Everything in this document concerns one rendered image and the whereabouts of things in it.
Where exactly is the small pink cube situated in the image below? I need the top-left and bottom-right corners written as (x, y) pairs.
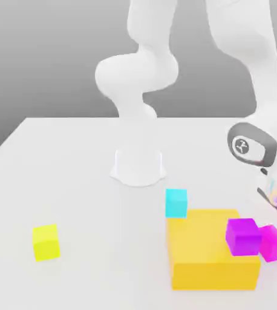
top-left (258, 224), bottom-right (277, 263)

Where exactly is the small yellow cube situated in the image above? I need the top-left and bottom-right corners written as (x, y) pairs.
top-left (32, 223), bottom-right (61, 263)

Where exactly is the small cyan cube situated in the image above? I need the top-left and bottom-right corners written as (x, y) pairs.
top-left (165, 188), bottom-right (188, 219)

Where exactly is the small purple cube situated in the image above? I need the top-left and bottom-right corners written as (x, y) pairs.
top-left (225, 217), bottom-right (263, 257)

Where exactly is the large orange box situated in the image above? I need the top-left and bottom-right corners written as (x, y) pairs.
top-left (166, 209), bottom-right (262, 291)

